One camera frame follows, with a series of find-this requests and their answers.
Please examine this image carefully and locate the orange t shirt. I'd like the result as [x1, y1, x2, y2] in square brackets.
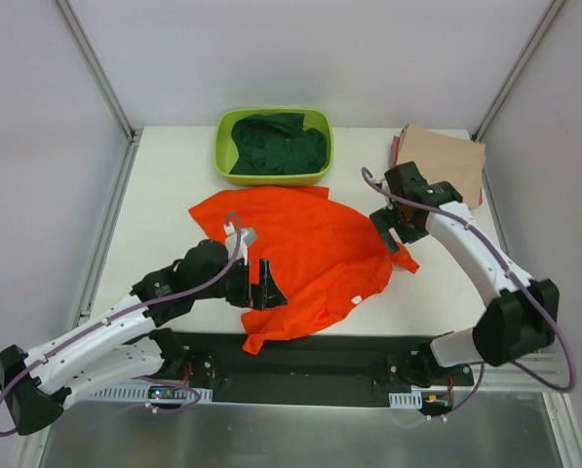
[189, 186, 420, 355]

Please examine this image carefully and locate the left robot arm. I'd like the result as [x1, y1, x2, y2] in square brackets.
[0, 239, 288, 438]

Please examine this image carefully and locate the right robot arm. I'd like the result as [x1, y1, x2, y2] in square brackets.
[362, 163, 559, 385]

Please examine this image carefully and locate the beige folded t shirt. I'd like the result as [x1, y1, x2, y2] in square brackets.
[397, 124, 486, 209]

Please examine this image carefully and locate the green plastic bin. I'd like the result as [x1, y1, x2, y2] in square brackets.
[214, 107, 333, 186]

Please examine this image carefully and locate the dark green t shirt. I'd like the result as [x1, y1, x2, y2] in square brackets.
[231, 112, 328, 176]

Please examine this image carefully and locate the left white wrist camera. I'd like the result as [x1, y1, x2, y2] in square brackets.
[223, 224, 257, 262]

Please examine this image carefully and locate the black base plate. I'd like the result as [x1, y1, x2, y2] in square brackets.
[70, 327, 486, 406]

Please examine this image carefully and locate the right aluminium frame post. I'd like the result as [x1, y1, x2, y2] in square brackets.
[471, 0, 569, 142]

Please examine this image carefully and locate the aluminium frame post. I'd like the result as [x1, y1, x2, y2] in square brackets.
[471, 0, 569, 142]
[53, 0, 136, 142]

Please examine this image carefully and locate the left white cable duct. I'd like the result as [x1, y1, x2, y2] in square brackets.
[85, 382, 213, 406]

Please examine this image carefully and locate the white cable duct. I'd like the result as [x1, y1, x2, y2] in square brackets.
[85, 382, 213, 406]
[388, 390, 423, 410]

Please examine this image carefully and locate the right white cable duct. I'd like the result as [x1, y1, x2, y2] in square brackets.
[388, 390, 423, 410]

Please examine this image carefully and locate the left aluminium frame post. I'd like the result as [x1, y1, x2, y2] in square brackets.
[53, 0, 136, 142]

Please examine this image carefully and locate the front aluminium rail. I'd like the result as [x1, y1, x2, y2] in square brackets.
[482, 352, 569, 393]

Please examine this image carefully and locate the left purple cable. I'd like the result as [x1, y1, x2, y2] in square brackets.
[0, 211, 243, 436]

